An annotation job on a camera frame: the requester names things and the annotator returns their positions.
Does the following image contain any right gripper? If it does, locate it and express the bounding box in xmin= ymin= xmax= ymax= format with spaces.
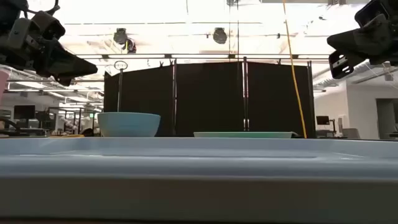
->
xmin=326 ymin=9 xmax=398 ymax=80

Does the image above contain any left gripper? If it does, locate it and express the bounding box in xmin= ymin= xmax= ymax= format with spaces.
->
xmin=0 ymin=17 xmax=99 ymax=87

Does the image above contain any blue ribbed bowl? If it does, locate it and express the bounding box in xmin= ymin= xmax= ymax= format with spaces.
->
xmin=97 ymin=111 xmax=162 ymax=138

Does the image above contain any teal deep plate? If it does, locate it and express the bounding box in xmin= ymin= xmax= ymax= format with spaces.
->
xmin=193 ymin=131 xmax=298 ymax=139

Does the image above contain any blue plastic serving tray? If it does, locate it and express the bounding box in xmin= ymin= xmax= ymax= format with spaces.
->
xmin=0 ymin=138 xmax=398 ymax=220

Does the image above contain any black equipment rack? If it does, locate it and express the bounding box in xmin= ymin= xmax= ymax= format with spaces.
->
xmin=36 ymin=106 xmax=103 ymax=137

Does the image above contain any round sign on pole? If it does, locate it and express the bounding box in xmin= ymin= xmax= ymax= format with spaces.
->
xmin=113 ymin=60 xmax=129 ymax=113

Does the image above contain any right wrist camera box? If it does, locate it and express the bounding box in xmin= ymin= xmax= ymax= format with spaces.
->
xmin=354 ymin=0 xmax=391 ymax=27

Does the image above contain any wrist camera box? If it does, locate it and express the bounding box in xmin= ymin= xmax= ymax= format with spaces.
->
xmin=354 ymin=0 xmax=391 ymax=27
xmin=30 ymin=11 xmax=67 ymax=42

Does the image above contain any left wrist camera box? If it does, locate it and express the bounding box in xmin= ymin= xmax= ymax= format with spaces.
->
xmin=30 ymin=11 xmax=67 ymax=42

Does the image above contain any yellow hanging cable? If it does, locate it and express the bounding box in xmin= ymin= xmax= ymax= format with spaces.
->
xmin=282 ymin=0 xmax=308 ymax=139

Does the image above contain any black ceiling cable reel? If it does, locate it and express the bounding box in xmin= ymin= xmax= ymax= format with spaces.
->
xmin=113 ymin=27 xmax=137 ymax=54
xmin=212 ymin=27 xmax=228 ymax=45

